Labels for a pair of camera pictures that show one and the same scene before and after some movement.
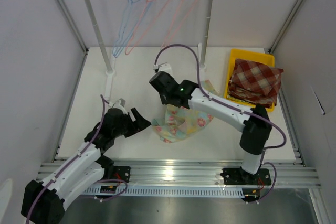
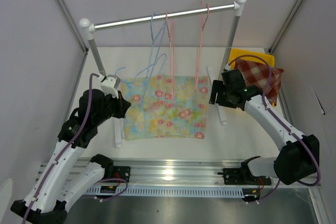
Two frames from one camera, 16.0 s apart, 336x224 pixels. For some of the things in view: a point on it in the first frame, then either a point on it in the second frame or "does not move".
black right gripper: (164, 102) to (218, 86)
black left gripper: (142, 124) to (123, 105)
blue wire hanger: (137, 6) to (142, 70)
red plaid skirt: (254, 83) does not move
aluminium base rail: (283, 173) does not move
